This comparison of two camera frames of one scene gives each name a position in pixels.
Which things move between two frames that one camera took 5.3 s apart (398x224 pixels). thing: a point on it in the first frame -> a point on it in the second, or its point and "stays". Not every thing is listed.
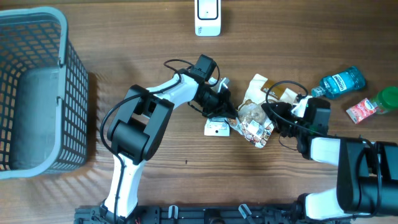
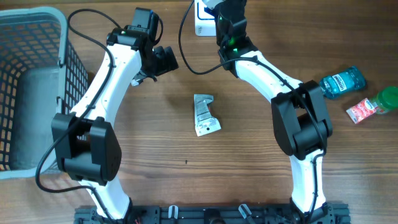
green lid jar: [386, 99] stays
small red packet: [362, 111] stays
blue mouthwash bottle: [351, 79] stays
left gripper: [221, 109] -> [167, 62]
